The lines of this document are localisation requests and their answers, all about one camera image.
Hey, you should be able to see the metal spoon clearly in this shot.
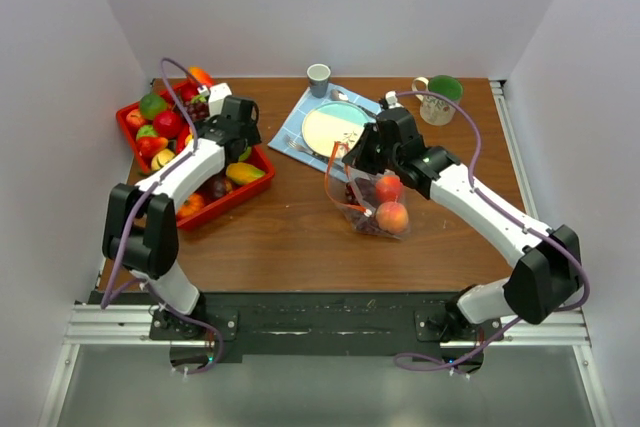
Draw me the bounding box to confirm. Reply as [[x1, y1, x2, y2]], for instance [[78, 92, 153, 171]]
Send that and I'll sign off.
[[329, 89, 377, 118]]

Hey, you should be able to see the orange peach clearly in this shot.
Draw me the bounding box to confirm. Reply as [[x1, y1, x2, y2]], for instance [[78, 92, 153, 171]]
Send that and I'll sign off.
[[375, 202, 409, 235]]

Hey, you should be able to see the cream and teal plate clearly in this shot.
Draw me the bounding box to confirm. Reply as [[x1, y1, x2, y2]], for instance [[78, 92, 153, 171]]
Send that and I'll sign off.
[[301, 101, 372, 157]]

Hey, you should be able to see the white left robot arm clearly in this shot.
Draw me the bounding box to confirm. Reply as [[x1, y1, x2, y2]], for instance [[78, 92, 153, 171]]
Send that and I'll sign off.
[[101, 95, 261, 339]]

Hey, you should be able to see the clear zip bag orange zipper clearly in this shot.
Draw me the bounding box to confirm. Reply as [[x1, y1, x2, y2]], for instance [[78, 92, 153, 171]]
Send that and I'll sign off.
[[324, 141, 410, 239]]

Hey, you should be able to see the red pomegranate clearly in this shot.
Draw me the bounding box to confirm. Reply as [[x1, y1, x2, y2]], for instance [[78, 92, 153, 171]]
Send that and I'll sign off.
[[180, 83, 199, 104]]

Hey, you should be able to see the floral mug green inside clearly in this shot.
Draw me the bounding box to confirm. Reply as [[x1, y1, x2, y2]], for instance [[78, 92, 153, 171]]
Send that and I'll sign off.
[[411, 75, 464, 126]]

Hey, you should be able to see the grey paper cup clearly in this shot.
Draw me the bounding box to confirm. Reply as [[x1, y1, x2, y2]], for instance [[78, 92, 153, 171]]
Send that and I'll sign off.
[[306, 63, 331, 98]]

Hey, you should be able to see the red fruit tray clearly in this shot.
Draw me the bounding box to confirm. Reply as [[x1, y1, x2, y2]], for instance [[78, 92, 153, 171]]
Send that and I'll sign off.
[[116, 81, 275, 230]]

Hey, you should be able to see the blue checked cloth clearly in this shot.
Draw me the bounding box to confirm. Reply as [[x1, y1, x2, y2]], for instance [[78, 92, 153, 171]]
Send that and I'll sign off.
[[268, 83, 382, 170]]

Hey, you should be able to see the red yellow apple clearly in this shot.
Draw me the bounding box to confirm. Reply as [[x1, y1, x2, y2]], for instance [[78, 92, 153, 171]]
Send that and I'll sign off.
[[375, 175, 404, 204]]

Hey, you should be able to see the red strawberry fruit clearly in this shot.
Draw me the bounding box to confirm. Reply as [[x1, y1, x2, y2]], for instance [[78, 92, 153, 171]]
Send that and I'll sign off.
[[136, 136, 169, 160]]

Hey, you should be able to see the dark red grape bunch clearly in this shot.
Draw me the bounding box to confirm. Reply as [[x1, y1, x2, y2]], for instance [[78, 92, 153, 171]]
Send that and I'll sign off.
[[345, 177, 389, 237]]

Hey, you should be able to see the green custard apple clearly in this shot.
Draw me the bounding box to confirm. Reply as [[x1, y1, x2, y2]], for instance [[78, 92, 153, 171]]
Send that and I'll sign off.
[[135, 124, 158, 141]]

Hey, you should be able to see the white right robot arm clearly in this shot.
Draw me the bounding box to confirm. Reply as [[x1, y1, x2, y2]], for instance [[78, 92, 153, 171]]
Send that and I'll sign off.
[[342, 107, 587, 340]]

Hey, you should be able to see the red apple at tray left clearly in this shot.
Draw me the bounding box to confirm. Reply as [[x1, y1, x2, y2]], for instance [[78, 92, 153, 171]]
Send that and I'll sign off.
[[125, 108, 147, 134]]

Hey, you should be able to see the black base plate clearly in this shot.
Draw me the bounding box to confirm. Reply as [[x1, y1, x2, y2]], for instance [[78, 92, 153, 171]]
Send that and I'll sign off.
[[149, 290, 504, 364]]

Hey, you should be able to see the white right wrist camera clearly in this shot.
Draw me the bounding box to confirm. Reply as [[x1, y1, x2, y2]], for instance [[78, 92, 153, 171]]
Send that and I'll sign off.
[[380, 91, 401, 110]]

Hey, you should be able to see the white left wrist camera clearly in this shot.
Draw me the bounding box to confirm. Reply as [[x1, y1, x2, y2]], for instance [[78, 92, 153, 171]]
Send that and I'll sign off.
[[198, 83, 232, 118]]

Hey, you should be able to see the dark purple plum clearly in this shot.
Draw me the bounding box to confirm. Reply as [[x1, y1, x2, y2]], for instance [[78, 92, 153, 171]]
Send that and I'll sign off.
[[204, 177, 233, 200]]

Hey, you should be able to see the orange yellow mango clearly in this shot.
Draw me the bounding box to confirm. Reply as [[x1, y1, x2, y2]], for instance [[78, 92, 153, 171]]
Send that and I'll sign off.
[[226, 162, 265, 186]]

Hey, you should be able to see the metal fork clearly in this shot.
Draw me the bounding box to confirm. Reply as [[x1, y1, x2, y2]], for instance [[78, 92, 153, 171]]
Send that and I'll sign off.
[[283, 135, 330, 170]]

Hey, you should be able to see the green lime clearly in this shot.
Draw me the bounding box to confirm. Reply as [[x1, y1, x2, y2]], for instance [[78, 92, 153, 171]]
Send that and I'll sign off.
[[138, 93, 169, 121]]

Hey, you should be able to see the small orange pumpkin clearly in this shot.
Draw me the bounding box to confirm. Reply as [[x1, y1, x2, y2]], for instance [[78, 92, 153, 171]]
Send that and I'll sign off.
[[176, 193, 206, 221]]

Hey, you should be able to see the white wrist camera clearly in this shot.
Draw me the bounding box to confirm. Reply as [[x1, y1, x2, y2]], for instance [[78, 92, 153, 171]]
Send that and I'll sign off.
[[198, 83, 232, 118], [380, 91, 401, 110]]

